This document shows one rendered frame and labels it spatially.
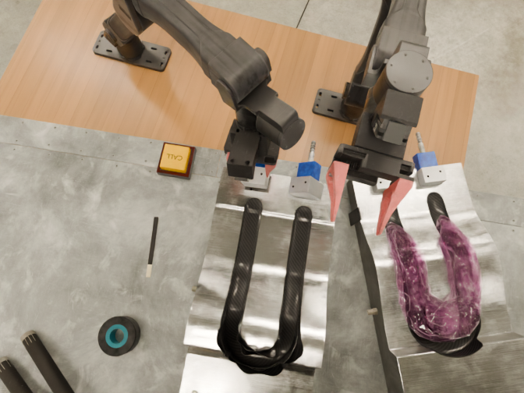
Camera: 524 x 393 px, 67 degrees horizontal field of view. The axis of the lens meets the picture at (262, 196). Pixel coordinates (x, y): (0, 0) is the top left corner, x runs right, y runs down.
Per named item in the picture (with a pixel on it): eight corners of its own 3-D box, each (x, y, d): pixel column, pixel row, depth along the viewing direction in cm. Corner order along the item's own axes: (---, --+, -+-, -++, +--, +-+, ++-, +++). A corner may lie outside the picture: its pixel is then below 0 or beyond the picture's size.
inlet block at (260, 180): (253, 129, 87) (250, 120, 82) (276, 131, 87) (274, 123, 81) (244, 185, 86) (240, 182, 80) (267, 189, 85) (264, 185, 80)
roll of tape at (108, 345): (108, 359, 85) (103, 362, 81) (99, 323, 87) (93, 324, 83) (144, 345, 85) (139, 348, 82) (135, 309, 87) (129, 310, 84)
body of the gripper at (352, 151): (413, 176, 51) (424, 125, 53) (337, 155, 52) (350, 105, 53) (397, 188, 57) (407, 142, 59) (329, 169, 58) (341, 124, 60)
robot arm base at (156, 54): (156, 54, 95) (165, 30, 97) (79, 33, 97) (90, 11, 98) (163, 72, 103) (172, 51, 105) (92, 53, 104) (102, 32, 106)
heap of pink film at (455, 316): (377, 224, 87) (388, 216, 79) (454, 213, 88) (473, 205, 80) (403, 347, 80) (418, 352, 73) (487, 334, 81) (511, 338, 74)
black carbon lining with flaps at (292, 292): (245, 198, 87) (243, 186, 78) (316, 210, 87) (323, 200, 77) (214, 365, 78) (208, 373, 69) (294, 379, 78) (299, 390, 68)
